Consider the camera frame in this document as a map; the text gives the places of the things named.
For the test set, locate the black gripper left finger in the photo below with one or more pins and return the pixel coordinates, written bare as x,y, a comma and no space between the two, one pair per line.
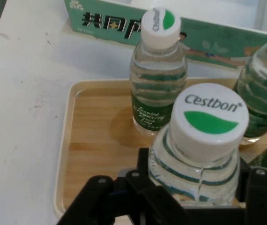
124,201

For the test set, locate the white printed cardboard box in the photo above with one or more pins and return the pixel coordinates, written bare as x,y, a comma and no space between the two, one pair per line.
105,25

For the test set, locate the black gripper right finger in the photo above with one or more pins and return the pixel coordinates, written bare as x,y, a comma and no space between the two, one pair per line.
262,194

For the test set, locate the wooden tray with cream rim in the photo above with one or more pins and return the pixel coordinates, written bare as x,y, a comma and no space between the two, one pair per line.
96,140

